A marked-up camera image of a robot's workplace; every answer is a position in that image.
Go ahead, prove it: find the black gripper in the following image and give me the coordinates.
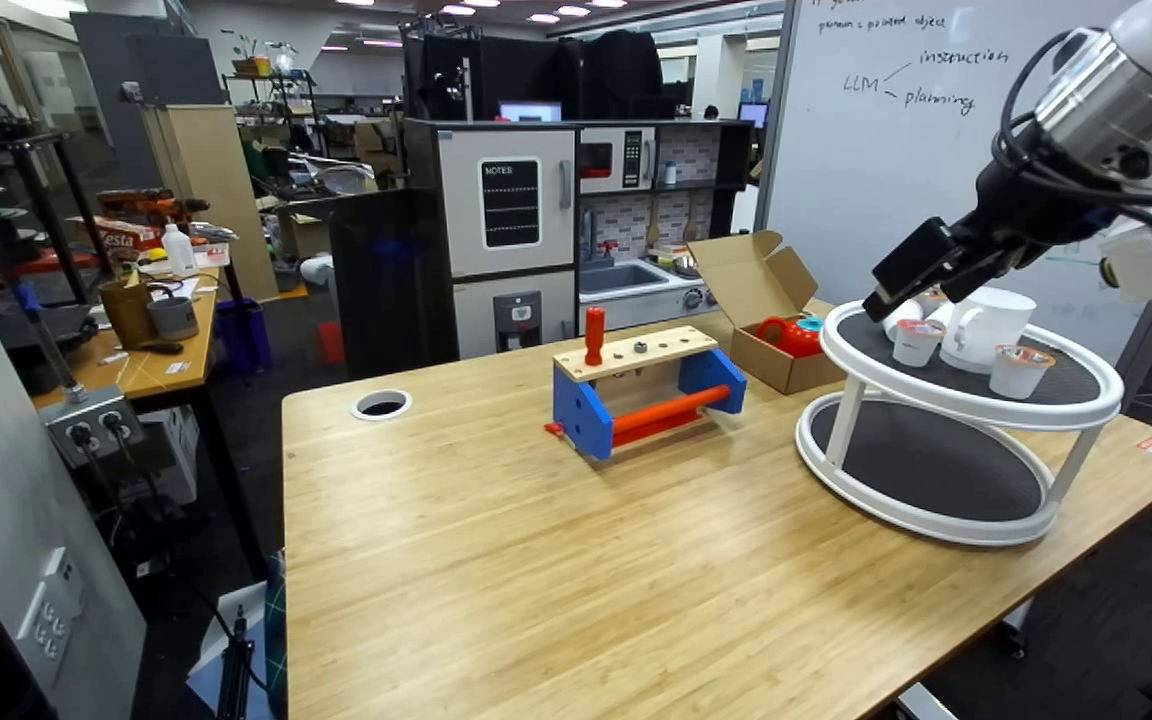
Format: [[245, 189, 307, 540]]
[[939, 152, 1126, 307]]

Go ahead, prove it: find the white ceramic mug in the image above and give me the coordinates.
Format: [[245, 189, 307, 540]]
[[936, 284, 1045, 381]]

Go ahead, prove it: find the white two-tier round stand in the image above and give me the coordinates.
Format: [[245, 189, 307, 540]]
[[791, 292, 1130, 554]]

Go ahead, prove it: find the orange lid coffee pod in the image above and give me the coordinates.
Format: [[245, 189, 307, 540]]
[[890, 318, 949, 373], [987, 341, 1060, 403]]

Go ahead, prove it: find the red plastic object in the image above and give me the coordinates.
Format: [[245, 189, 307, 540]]
[[749, 314, 826, 359]]

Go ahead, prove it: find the open cardboard box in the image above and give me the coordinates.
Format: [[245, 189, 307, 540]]
[[683, 228, 848, 396]]

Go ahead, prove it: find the orange wooden cylinder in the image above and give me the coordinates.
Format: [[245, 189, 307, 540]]
[[609, 381, 737, 452]]

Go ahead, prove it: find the red wooden peg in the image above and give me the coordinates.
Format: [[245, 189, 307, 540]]
[[581, 306, 609, 369]]

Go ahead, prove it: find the blue wooden toy workbench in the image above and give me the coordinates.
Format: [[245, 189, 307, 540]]
[[545, 321, 752, 470]]

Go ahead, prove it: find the white toy kitchen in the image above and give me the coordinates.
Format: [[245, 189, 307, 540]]
[[429, 117, 755, 359]]

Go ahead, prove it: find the computer monitor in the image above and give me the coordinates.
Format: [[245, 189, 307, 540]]
[[496, 97, 568, 129]]

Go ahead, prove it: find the black cabinet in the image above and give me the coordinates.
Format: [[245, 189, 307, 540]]
[[324, 186, 462, 373]]

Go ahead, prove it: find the blue bin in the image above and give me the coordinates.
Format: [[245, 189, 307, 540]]
[[213, 292, 276, 381]]

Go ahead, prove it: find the beige wooden board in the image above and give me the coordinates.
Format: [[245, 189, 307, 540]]
[[142, 100, 283, 306]]

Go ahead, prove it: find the white plastic bottle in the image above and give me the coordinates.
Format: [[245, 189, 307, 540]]
[[156, 216, 202, 282]]

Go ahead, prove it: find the small brown cardboard box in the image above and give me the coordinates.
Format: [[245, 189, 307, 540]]
[[96, 268, 202, 352]]

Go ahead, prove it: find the wooden side desk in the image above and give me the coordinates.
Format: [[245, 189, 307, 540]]
[[27, 263, 229, 415]]

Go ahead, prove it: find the grey power socket box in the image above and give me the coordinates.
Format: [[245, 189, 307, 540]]
[[39, 383, 150, 472]]

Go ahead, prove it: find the black metal rack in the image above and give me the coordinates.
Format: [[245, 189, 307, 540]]
[[0, 75, 121, 355]]

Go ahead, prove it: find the grey flat partition panel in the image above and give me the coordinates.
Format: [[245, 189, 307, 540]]
[[0, 224, 153, 720]]

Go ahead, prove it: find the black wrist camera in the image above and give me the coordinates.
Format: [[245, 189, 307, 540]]
[[861, 211, 962, 323]]

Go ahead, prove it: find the round table cable grommet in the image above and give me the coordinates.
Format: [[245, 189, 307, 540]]
[[350, 383, 417, 426]]

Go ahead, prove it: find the white wall outlet plate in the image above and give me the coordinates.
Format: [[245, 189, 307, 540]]
[[13, 540, 89, 691]]

